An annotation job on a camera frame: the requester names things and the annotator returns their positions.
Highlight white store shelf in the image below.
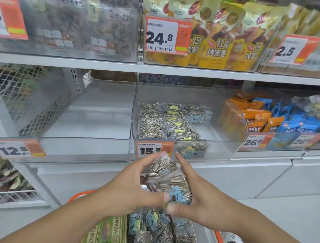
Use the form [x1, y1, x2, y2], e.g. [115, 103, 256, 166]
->
[0, 0, 320, 210]

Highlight clear bin of nut bags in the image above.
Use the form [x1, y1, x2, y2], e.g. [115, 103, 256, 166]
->
[25, 0, 140, 61]

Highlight pile of seed packets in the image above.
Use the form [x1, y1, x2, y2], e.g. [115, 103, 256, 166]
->
[127, 207, 193, 243]

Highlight person's left forearm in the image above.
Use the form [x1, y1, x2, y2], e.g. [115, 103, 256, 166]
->
[0, 188, 125, 243]

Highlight bin of yellow snacks 2.5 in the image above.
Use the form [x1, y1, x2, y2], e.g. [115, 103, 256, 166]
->
[257, 3, 320, 77]

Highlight pile of brown snack bags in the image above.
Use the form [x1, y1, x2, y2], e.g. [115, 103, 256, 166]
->
[0, 158, 35, 193]

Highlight white orange shopping basket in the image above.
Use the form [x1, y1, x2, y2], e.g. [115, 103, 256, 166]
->
[67, 190, 225, 243]

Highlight pile of white popcorn bags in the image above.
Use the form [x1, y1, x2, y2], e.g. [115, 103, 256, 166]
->
[292, 94, 320, 118]

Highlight white paper scrap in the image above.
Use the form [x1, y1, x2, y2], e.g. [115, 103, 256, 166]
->
[82, 71, 94, 87]

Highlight person's right shoe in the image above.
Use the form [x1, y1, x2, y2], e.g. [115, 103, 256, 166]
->
[226, 232, 245, 243]

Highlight orange and blue snack packets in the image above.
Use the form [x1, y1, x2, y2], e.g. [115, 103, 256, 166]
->
[218, 92, 320, 153]

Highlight white wire end rack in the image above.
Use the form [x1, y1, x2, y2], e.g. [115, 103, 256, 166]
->
[0, 157, 58, 210]

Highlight stack of yellow snack bags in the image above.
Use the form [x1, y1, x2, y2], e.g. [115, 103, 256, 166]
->
[143, 0, 288, 71]

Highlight empty clear plastic bin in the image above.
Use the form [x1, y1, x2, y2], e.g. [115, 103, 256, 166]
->
[0, 74, 137, 164]

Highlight person's left hand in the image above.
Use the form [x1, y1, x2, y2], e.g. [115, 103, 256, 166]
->
[99, 152, 171, 214]

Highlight sunflower seed packets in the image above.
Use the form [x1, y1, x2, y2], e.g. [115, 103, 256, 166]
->
[138, 101, 208, 159]

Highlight orange white price tag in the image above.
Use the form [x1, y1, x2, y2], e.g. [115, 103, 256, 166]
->
[0, 139, 47, 159]
[0, 0, 29, 41]
[269, 34, 320, 66]
[145, 15, 194, 56]
[287, 135, 320, 149]
[136, 141, 175, 158]
[239, 133, 276, 150]

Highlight person's right hand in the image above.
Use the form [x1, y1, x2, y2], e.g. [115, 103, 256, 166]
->
[165, 151, 251, 228]

